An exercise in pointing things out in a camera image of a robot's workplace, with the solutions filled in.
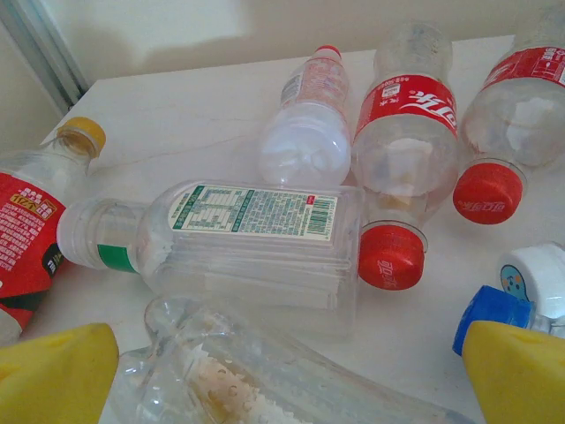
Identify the clear square bottle green label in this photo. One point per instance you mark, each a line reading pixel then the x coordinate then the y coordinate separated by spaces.
pixel 247 212

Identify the aluminium frame post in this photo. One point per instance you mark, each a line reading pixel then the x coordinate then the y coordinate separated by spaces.
pixel 48 48

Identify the milky small bottle red cap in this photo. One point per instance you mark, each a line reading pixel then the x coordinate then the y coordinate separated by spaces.
pixel 309 132

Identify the blue-cap clear plastic bottle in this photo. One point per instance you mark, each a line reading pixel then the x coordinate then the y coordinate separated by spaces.
pixel 494 309

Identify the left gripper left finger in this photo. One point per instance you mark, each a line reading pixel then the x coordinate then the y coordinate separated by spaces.
pixel 48 380

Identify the crushed clear plastic bottle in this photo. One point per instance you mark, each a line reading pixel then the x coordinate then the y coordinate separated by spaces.
pixel 247 366

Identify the yellow-cap red-label plastic bottle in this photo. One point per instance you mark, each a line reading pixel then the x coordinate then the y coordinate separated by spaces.
pixel 26 229

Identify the Coca-Cola bottle red cap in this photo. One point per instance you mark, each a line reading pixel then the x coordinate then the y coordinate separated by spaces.
pixel 406 110
pixel 516 110

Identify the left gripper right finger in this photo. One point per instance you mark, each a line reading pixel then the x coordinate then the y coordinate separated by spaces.
pixel 521 380

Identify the white-cap bottle blue cartoon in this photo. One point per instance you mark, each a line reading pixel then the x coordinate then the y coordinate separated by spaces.
pixel 538 269

